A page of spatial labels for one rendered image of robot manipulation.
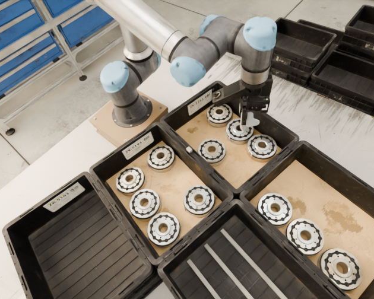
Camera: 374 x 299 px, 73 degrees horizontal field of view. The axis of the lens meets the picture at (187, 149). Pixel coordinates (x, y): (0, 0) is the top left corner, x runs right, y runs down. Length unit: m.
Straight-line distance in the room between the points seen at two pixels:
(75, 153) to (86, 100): 1.36
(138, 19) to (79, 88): 2.13
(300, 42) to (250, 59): 1.39
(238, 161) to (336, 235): 0.37
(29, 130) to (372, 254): 2.51
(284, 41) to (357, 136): 1.00
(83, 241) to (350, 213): 0.84
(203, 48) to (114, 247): 0.64
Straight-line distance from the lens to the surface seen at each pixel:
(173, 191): 0.89
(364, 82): 2.04
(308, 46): 2.02
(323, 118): 1.29
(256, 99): 0.77
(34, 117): 2.74
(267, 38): 0.64
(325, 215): 0.91
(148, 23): 0.66
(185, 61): 0.60
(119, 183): 0.92
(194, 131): 1.01
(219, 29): 0.68
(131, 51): 1.04
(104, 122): 1.20
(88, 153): 1.25
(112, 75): 1.03
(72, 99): 2.68
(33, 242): 1.03
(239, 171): 0.91
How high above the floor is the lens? 1.64
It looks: 57 degrees down
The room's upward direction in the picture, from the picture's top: 12 degrees counter-clockwise
